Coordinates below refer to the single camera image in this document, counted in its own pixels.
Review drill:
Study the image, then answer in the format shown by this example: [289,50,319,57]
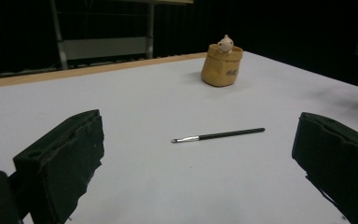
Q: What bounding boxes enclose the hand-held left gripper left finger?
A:
[12,108,105,224]

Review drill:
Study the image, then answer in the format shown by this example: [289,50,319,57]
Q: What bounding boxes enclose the black thin makeup brush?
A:
[171,127,266,145]

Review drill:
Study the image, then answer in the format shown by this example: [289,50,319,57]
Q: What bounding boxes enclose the grey metal desk frame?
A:
[49,0,195,70]

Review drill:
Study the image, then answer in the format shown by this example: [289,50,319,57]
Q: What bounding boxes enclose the wooden board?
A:
[0,51,208,91]

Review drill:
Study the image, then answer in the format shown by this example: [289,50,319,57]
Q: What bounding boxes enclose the small white toy figure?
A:
[217,34,235,54]

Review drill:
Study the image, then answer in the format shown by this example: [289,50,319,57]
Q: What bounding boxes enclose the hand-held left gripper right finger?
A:
[291,111,358,224]

